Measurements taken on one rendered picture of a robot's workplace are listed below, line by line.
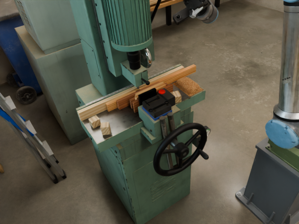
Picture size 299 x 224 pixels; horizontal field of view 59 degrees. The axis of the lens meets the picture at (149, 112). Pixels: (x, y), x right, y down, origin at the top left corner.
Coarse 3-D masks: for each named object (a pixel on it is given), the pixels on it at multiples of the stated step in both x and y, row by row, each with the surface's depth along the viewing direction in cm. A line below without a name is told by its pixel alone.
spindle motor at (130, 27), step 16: (112, 0) 94; (128, 0) 93; (144, 0) 96; (112, 16) 98; (128, 16) 96; (144, 16) 99; (112, 32) 104; (128, 32) 101; (144, 32) 103; (128, 48) 105
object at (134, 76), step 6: (126, 60) 126; (126, 66) 122; (126, 72) 123; (132, 72) 118; (138, 72) 117; (144, 72) 119; (126, 78) 127; (132, 78) 120; (138, 78) 119; (144, 78) 121; (138, 84) 121
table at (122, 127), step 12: (168, 84) 138; (192, 96) 129; (204, 96) 134; (180, 108) 129; (84, 120) 122; (108, 120) 121; (120, 120) 120; (132, 120) 119; (96, 132) 115; (120, 132) 114; (132, 132) 119; (144, 132) 118; (168, 132) 117; (96, 144) 112; (108, 144) 114
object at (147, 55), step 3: (144, 48) 132; (147, 48) 132; (141, 51) 135; (144, 51) 132; (147, 51) 131; (141, 54) 136; (144, 54) 134; (147, 54) 131; (150, 54) 132; (141, 57) 137; (144, 57) 135; (147, 57) 132; (150, 57) 132; (141, 60) 140; (144, 60) 136; (147, 60) 133; (150, 60) 133; (141, 63) 140; (144, 63) 138; (147, 63) 134; (150, 63) 134; (144, 66) 139; (147, 66) 136; (150, 66) 136
